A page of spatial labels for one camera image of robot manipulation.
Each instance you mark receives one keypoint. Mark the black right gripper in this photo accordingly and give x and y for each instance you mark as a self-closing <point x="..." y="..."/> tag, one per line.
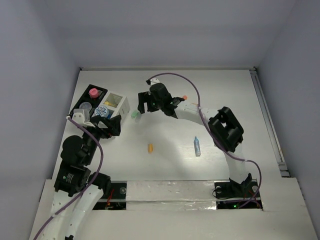
<point x="144" y="97"/>

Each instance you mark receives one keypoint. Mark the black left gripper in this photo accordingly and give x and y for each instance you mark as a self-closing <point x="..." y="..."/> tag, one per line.
<point x="113" y="125"/>

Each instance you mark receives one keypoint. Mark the blue slime jar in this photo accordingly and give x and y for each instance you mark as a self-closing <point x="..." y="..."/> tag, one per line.
<point x="102" y="111"/>

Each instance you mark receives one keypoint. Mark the clear jar of clips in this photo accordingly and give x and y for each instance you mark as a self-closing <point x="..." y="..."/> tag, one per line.
<point x="85" y="105"/>

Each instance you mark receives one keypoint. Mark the orange tip clear highlighter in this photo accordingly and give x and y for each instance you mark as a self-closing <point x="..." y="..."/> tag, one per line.
<point x="138" y="118"/>

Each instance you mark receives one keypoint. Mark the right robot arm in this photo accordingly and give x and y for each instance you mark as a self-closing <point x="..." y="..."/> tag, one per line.
<point x="222" y="125"/>

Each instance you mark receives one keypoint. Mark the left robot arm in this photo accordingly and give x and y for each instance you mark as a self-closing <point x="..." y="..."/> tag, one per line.
<point x="79" y="184"/>

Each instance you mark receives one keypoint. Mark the green highlighter cap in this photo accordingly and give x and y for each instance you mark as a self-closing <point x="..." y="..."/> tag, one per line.
<point x="134" y="114"/>

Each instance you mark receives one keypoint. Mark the white slotted organizer box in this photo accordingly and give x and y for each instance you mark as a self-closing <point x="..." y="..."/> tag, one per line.
<point x="120" y="104"/>

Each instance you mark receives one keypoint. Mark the black organizer box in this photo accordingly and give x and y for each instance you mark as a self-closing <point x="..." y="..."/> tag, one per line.
<point x="90" y="99"/>

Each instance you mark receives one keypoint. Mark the amber highlighter cap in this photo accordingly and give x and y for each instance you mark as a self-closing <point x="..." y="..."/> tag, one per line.
<point x="150" y="148"/>

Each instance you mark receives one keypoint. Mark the blue highlighter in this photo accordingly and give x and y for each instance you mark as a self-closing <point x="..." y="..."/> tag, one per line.
<point x="197" y="147"/>

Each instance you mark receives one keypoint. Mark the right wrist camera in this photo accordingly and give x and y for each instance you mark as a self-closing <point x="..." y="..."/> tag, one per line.
<point x="152" y="81"/>

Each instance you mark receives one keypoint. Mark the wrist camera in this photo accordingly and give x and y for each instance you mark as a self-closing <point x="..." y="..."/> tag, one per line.
<point x="81" y="117"/>
<point x="152" y="81"/>

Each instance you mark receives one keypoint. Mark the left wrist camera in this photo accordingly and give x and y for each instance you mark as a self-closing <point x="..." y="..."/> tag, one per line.
<point x="81" y="117"/>

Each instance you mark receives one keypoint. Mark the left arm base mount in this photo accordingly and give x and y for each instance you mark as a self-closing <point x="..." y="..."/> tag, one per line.
<point x="115" y="199"/>

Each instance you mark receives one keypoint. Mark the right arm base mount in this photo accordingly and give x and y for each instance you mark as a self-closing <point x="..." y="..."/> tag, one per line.
<point x="231" y="195"/>

